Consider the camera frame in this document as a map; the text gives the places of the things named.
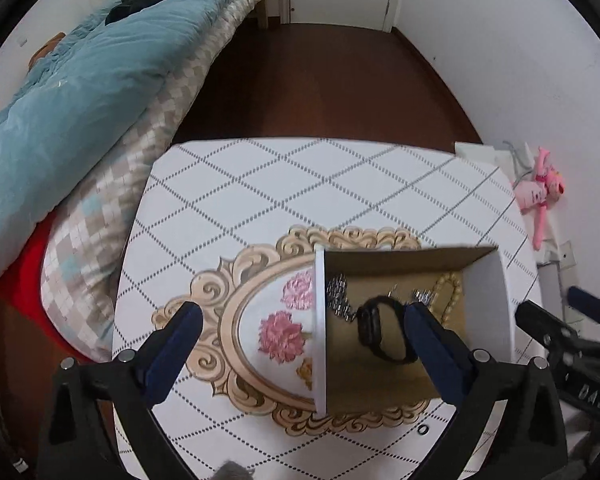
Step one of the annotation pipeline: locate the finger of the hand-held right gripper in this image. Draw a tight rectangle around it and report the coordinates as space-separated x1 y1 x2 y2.
566 286 600 342
515 300 582 350

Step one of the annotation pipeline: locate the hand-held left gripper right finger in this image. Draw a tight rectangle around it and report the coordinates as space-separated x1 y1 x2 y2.
404 301 570 480

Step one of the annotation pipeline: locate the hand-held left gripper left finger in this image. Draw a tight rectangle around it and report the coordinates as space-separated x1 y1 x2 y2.
37 301 204 480

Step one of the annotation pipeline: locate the white cardboard box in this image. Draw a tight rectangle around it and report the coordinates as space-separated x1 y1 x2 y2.
312 245 518 417

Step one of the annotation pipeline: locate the black smartwatch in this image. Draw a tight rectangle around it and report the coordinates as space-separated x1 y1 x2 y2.
355 296 422 365

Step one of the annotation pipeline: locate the pink plush toy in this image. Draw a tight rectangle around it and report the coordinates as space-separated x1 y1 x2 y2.
514 146 569 251

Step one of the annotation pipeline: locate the grey fuzzy object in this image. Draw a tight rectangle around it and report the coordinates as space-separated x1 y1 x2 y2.
214 461 256 480

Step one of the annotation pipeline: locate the checkered bed sheet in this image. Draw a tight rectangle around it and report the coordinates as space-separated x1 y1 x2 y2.
39 0 272 363

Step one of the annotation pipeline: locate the red cloth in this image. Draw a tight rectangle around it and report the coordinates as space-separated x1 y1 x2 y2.
0 209 97 367

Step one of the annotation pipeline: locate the teal quilt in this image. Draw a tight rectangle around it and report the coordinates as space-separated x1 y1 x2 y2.
0 0 286 303

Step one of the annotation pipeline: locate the brown wooden headboard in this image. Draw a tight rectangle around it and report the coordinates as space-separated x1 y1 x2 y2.
29 32 67 69

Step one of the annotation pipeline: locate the white wall socket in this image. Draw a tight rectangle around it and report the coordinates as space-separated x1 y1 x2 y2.
556 241 577 272

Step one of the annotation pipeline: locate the beige beaded bracelet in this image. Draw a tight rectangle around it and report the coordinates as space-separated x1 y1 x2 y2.
431 271 465 332

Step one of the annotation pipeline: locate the silver chain bracelet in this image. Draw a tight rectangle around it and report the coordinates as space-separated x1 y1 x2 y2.
326 274 359 322

